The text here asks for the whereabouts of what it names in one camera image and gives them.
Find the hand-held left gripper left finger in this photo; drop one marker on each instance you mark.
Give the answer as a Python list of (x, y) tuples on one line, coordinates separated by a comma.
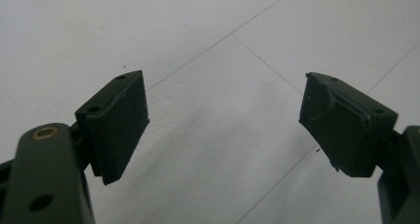
[(114, 128)]

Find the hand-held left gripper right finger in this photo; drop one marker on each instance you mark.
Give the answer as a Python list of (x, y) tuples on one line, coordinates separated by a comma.
[(346, 131)]

